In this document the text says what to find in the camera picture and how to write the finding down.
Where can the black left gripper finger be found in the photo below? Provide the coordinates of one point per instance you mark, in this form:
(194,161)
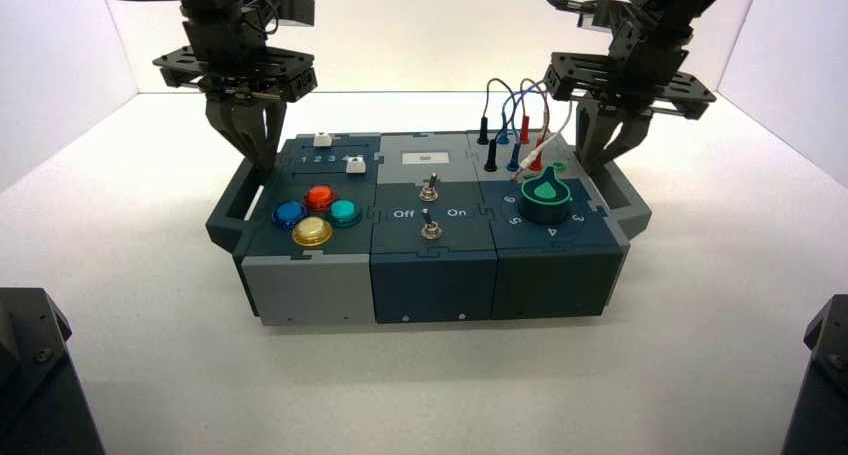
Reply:
(232,121)
(270,127)

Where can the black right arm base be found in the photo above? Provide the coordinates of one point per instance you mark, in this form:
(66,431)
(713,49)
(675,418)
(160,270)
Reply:
(821,386)

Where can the yellow dome push button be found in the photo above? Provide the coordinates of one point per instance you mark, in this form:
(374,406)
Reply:
(312,231)

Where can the dark modular control box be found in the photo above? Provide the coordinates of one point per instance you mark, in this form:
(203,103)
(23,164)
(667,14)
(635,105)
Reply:
(430,280)

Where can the black and green rotary knob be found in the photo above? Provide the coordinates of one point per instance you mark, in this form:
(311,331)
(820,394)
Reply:
(545,203)

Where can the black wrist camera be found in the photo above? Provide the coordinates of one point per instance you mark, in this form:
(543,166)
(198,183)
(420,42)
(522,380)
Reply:
(603,13)
(291,8)

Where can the blue dome push button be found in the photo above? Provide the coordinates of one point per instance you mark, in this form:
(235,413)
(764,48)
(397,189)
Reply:
(289,215)

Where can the teal dome push button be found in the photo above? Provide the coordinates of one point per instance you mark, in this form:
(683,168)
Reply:
(344,212)

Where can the white slider knob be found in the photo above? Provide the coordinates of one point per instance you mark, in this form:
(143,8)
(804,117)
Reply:
(356,166)
(321,138)

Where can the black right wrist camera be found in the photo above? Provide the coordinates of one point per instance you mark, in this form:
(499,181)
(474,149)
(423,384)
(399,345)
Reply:
(603,13)

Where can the red dome push button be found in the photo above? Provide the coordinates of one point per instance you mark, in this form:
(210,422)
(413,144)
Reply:
(320,197)

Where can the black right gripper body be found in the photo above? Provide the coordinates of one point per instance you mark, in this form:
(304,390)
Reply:
(636,74)

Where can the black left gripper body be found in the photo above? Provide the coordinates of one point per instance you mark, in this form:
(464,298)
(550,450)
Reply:
(232,61)

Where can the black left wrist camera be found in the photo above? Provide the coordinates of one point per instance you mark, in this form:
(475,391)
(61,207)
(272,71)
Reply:
(291,8)

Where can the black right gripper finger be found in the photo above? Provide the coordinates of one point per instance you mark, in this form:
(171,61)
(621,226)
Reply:
(632,134)
(588,134)

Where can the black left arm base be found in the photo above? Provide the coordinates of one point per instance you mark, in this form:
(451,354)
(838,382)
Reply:
(33,386)

